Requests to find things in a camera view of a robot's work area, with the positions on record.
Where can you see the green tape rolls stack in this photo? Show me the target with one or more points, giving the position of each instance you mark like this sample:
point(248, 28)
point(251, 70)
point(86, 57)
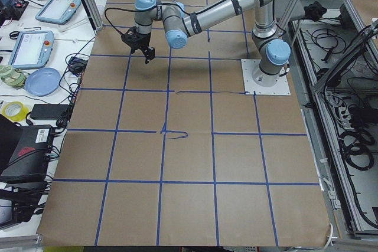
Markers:
point(12, 77)

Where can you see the black computer box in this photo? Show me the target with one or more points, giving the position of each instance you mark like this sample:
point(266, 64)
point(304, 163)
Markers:
point(24, 153)

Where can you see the yellow tape roll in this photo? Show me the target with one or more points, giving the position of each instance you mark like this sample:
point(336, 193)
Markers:
point(15, 111)

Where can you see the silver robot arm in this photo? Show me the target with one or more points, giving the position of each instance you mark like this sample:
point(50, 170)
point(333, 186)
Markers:
point(179, 27)

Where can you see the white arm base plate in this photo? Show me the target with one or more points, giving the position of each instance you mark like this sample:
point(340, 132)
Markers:
point(258, 83)

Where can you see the blue teach pendant lower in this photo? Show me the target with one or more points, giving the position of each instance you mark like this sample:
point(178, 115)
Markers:
point(32, 50)

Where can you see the blue teach pendant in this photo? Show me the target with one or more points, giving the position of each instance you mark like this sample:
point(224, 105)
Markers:
point(32, 50)
point(58, 11)

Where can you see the light blue plate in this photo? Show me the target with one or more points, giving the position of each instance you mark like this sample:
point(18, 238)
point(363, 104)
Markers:
point(42, 82)

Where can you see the blue teach pendant upper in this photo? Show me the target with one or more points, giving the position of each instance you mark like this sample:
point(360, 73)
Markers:
point(58, 11)

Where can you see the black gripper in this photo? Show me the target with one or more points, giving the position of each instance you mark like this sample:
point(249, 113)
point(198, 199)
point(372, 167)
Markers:
point(143, 40)

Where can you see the black power adapter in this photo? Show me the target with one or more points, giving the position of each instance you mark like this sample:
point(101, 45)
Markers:
point(48, 111)

